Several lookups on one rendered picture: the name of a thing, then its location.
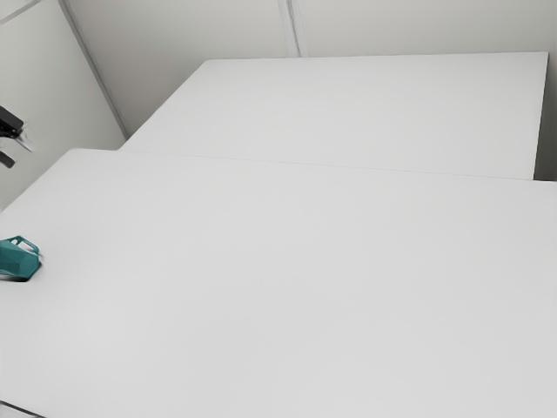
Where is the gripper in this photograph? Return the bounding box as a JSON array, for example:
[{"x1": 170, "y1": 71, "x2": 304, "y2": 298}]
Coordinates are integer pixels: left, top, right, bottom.
[{"x1": 0, "y1": 105, "x2": 35, "y2": 169}]

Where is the teal faceted mug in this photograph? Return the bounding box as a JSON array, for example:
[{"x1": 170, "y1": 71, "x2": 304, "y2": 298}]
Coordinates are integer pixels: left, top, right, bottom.
[{"x1": 0, "y1": 235, "x2": 45, "y2": 282}]

